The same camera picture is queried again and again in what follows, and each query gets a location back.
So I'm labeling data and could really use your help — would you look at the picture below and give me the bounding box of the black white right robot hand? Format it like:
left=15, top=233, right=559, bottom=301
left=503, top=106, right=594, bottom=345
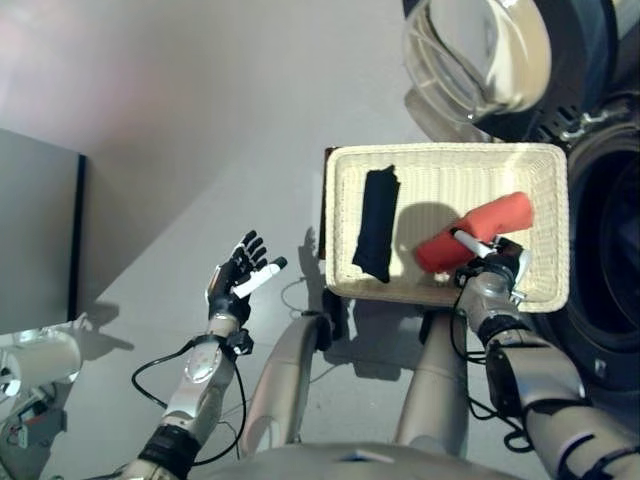
left=449, top=227, right=532, bottom=290

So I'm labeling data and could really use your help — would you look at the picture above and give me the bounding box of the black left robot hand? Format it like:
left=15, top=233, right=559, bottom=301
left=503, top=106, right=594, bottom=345
left=205, top=229, right=290, bottom=321

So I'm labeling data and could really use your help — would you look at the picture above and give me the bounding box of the red cloth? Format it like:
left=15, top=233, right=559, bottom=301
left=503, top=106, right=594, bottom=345
left=416, top=190, right=535, bottom=275

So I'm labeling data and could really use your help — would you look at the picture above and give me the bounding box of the black cloth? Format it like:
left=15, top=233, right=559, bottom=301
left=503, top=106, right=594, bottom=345
left=351, top=165, right=403, bottom=285

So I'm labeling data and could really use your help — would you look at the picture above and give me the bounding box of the grey front-load washing machine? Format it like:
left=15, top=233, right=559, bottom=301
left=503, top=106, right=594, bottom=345
left=519, top=0, right=640, bottom=401

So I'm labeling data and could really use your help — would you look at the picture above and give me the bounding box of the white rounded machine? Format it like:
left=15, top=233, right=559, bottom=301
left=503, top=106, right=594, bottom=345
left=0, top=327, right=84, bottom=480

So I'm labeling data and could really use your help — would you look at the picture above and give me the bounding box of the white wicker basket tray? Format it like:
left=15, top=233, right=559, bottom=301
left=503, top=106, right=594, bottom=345
left=323, top=142, right=571, bottom=314

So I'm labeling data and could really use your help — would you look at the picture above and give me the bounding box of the silver left robot leg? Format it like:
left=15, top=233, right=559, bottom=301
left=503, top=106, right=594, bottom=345
left=237, top=289, right=346, bottom=459

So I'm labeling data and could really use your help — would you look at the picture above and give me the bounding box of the silver robot leg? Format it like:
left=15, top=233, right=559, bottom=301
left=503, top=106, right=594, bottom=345
left=237, top=289, right=346, bottom=459
left=394, top=309, right=471, bottom=456

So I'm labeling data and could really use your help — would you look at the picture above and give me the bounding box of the dark brown stool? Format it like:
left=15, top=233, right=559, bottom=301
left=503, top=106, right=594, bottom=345
left=314, top=146, right=334, bottom=261

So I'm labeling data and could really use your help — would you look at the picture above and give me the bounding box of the silver right robot leg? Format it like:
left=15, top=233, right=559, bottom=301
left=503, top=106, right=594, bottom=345
left=394, top=309, right=471, bottom=456

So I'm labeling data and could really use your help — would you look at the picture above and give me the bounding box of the round glass washer door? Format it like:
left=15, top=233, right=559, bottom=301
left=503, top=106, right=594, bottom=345
left=401, top=0, right=621, bottom=141

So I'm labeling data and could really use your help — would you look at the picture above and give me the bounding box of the grey panel with blue edge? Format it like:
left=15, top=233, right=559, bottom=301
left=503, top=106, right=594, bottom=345
left=0, top=128, right=87, bottom=336

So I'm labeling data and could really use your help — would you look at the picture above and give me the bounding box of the silver robot torso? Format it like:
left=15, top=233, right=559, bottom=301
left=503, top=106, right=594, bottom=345
left=239, top=440, right=556, bottom=480

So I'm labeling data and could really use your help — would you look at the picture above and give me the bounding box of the thin white floor cable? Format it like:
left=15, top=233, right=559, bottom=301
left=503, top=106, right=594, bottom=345
left=279, top=277, right=311, bottom=317

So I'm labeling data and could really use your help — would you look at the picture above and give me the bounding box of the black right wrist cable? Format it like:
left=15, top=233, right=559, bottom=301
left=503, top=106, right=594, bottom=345
left=449, top=289, right=536, bottom=451

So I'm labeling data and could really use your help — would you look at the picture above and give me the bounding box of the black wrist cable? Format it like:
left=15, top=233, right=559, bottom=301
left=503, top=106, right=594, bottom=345
left=449, top=289, right=536, bottom=451
left=131, top=334, right=249, bottom=466

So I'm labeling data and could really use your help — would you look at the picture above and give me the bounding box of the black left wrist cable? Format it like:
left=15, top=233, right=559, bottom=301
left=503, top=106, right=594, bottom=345
left=131, top=334, right=249, bottom=466

